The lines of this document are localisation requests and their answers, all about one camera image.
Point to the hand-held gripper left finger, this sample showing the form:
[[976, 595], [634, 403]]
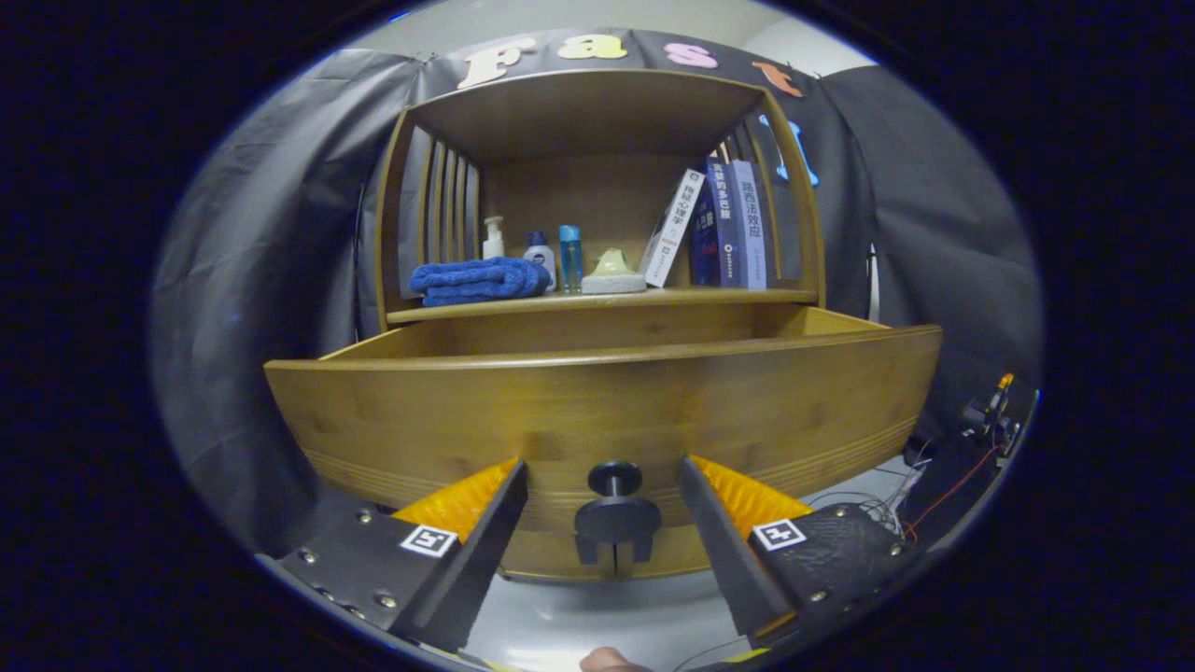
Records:
[[476, 565]]

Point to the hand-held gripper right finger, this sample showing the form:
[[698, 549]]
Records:
[[726, 560]]

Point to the wooden drawer with black knob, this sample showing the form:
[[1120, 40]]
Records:
[[560, 411]]

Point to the wooden countertop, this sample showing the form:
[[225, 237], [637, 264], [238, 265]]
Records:
[[709, 295]]

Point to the wooden cabinet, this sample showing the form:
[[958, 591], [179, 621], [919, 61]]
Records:
[[579, 107]]

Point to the black electronic device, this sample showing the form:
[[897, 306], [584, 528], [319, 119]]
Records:
[[943, 485]]

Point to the blue folded towel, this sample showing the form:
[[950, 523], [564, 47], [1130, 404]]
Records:
[[476, 278]]

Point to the white bottle with blue cap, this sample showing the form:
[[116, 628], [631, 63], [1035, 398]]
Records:
[[539, 254]]

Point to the clear blue bottle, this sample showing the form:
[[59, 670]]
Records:
[[570, 261]]

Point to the white pump bottle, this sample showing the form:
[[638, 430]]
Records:
[[493, 244]]

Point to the dark blue book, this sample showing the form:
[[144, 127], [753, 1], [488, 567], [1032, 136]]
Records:
[[714, 229]]

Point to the light blue book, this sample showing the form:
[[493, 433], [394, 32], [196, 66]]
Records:
[[752, 229]]

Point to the white book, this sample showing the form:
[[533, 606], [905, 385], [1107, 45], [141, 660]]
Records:
[[674, 229]]

